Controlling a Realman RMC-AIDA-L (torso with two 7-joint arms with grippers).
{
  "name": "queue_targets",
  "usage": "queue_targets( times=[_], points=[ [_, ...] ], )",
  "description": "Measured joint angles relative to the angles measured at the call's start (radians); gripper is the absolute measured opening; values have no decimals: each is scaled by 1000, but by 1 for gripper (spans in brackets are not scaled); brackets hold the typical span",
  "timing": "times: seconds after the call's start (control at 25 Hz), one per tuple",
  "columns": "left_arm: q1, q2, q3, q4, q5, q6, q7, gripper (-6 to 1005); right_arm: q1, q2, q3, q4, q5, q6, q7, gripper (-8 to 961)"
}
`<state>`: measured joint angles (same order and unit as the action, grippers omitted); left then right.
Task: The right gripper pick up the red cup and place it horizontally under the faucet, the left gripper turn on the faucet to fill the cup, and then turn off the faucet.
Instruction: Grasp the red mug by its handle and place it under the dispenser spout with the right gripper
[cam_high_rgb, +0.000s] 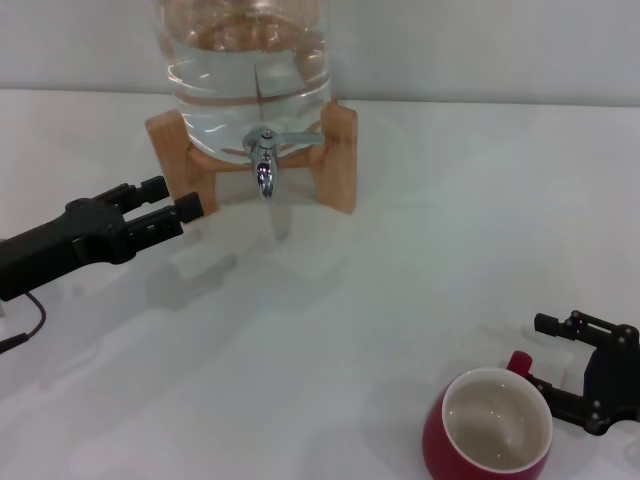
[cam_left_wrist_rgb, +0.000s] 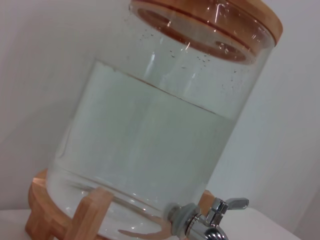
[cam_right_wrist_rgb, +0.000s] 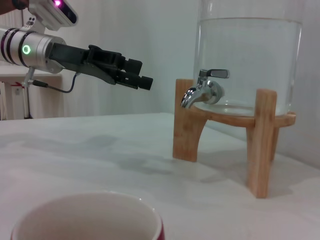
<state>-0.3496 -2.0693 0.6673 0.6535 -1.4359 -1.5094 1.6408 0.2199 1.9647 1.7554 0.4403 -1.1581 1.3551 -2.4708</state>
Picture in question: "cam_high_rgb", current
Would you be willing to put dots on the chrome faucet tap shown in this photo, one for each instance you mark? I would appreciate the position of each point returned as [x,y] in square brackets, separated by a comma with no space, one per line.
[264,170]

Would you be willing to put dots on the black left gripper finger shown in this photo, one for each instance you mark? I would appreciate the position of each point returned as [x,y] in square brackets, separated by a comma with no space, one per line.
[190,207]
[155,187]

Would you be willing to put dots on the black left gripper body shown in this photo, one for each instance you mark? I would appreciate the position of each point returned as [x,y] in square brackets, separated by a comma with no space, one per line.
[60,245]

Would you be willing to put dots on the wooden dispenser stand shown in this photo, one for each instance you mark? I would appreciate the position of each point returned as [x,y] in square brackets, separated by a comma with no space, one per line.
[340,150]

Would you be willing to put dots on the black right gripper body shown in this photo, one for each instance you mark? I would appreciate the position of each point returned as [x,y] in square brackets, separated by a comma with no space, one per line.
[615,380]

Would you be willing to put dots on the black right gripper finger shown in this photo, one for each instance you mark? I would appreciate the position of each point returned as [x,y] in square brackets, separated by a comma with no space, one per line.
[550,324]
[565,402]

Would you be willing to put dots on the red cup with white inside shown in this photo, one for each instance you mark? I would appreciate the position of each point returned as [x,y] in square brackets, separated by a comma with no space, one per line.
[435,440]

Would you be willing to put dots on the clear glass water dispenser jar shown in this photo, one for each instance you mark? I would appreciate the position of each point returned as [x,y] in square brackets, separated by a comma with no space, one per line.
[240,75]

